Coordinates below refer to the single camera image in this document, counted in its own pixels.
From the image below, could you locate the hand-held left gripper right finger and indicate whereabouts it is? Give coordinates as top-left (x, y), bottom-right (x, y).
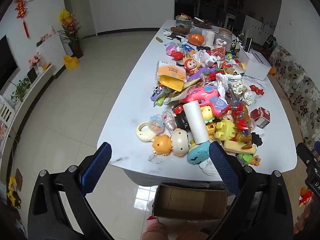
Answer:
top-left (207, 141), bottom-right (293, 240)

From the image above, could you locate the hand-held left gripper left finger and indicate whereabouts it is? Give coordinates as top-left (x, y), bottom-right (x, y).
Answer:
top-left (27, 142), bottom-right (113, 240)

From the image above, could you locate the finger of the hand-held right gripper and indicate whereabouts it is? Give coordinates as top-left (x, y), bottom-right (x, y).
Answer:
top-left (296, 142), bottom-right (320, 167)

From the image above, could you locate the translucent yellow-green animal toy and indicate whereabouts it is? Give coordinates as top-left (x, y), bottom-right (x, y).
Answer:
top-left (215, 119), bottom-right (238, 141)

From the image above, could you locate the brown cardboard box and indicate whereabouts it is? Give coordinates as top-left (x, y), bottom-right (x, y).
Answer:
top-left (152, 184), bottom-right (228, 223)

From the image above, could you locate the person's right hand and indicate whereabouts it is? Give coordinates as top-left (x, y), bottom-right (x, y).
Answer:
top-left (294, 202), bottom-right (320, 240)

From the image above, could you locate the crumpled white tissue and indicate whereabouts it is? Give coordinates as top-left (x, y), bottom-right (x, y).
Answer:
top-left (199, 158), bottom-right (221, 177)
top-left (199, 51), bottom-right (220, 67)

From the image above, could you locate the red plush toy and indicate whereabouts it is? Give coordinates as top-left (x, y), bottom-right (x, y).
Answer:
top-left (299, 187), bottom-right (315, 207)

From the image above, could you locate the green toy car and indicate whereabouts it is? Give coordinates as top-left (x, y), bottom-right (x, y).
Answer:
top-left (236, 152), bottom-right (253, 166)

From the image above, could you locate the cream foam block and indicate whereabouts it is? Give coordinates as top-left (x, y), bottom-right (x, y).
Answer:
top-left (223, 140), bottom-right (257, 155)

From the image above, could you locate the blue whale toy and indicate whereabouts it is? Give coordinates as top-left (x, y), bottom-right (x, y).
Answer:
top-left (187, 141), bottom-right (211, 166)

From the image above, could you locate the yellow toy excavator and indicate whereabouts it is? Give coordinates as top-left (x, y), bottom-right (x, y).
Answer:
top-left (206, 122), bottom-right (217, 140)

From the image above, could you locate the black toy block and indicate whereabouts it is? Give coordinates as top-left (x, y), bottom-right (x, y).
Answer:
top-left (251, 132), bottom-right (265, 147)

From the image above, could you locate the white egg-shaped toy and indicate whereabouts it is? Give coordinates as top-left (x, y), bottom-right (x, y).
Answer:
top-left (171, 128), bottom-right (190, 157)

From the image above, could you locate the large white paper roll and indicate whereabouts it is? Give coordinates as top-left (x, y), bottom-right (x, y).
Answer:
top-left (182, 101), bottom-right (210, 145)

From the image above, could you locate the yellow chick toy teal trim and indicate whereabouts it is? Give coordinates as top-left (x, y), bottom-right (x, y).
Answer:
top-left (201, 106), bottom-right (216, 124)

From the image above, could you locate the red grey robot figure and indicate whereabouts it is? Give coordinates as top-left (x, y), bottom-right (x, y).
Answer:
top-left (224, 89), bottom-right (253, 137)

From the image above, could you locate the small red box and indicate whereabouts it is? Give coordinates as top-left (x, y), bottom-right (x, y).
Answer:
top-left (250, 107), bottom-right (271, 129)

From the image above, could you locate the orange pufferfish toy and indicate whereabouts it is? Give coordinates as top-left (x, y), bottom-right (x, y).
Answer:
top-left (151, 134), bottom-right (173, 156)

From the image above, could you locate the pink toy gun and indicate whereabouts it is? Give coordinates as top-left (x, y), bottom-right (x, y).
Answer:
top-left (180, 85), bottom-right (232, 117)

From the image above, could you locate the floral sofa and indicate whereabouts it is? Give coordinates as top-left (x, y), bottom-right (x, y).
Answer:
top-left (268, 45), bottom-right (320, 153)

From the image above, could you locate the person's leg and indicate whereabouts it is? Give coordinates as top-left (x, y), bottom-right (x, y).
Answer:
top-left (141, 222), bottom-right (208, 240)

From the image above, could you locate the red figure toy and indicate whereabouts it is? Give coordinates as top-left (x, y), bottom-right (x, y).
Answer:
top-left (249, 84), bottom-right (265, 96)

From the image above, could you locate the yellow floor toy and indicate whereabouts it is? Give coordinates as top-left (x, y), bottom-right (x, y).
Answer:
top-left (6, 176), bottom-right (22, 208)

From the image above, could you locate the patterned crumpled paper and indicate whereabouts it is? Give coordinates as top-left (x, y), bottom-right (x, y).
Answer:
top-left (224, 74), bottom-right (245, 97)

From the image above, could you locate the yellow plastic scoop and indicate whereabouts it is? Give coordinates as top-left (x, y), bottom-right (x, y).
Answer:
top-left (159, 74), bottom-right (186, 92)

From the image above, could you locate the white storage box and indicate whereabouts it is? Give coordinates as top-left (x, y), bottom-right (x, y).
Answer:
top-left (238, 47), bottom-right (272, 81)

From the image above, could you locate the red monkey doll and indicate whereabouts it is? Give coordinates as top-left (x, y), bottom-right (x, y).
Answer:
top-left (183, 57), bottom-right (201, 77)

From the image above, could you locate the yellow potty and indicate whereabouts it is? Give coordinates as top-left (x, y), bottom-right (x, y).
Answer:
top-left (63, 55), bottom-right (80, 71)

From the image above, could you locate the green trailing plant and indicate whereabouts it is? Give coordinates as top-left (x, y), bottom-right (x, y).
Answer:
top-left (9, 78), bottom-right (32, 103)

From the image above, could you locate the white television cabinet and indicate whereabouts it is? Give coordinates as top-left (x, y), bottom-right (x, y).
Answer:
top-left (0, 63), bottom-right (54, 155)

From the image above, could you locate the orange tissue pack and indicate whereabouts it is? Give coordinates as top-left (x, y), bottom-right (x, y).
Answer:
top-left (156, 61), bottom-right (187, 80)

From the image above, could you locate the small white-framed tablet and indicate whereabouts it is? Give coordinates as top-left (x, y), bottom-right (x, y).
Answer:
top-left (27, 67), bottom-right (38, 83)

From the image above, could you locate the black green backpack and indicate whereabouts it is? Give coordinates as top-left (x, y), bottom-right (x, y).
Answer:
top-left (262, 34), bottom-right (278, 51)

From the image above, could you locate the pink flower bouquet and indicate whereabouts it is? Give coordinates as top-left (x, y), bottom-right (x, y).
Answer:
top-left (28, 52), bottom-right (42, 68)

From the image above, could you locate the white radiator cover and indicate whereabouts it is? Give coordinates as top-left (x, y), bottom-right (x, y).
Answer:
top-left (37, 33), bottom-right (66, 67)

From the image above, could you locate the glass jar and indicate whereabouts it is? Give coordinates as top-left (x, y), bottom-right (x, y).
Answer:
top-left (214, 28), bottom-right (233, 51)

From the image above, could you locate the narrow white paper roll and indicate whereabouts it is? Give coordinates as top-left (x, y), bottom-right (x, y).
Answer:
top-left (204, 30), bottom-right (216, 47)

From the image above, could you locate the orange round toy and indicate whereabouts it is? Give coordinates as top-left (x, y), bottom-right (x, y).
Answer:
top-left (188, 33), bottom-right (206, 46)

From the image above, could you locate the black television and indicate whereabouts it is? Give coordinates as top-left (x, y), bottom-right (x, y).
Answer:
top-left (0, 35), bottom-right (18, 92)

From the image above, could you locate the yellow flower potted plant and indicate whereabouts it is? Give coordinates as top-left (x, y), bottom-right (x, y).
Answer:
top-left (57, 9), bottom-right (85, 59)

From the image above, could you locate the wooden bowl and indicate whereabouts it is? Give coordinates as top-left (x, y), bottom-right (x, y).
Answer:
top-left (192, 17), bottom-right (213, 29)

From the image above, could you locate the grey tin box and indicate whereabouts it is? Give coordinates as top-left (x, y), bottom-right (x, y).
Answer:
top-left (175, 15), bottom-right (192, 27)

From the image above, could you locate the white door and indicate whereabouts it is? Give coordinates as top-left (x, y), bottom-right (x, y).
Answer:
top-left (69, 0), bottom-right (97, 37)

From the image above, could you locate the white moon ring toy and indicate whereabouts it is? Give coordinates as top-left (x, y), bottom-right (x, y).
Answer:
top-left (136, 121), bottom-right (157, 143)

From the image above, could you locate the red knot wall decoration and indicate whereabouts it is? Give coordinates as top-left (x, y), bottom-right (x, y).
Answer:
top-left (14, 0), bottom-right (30, 38)

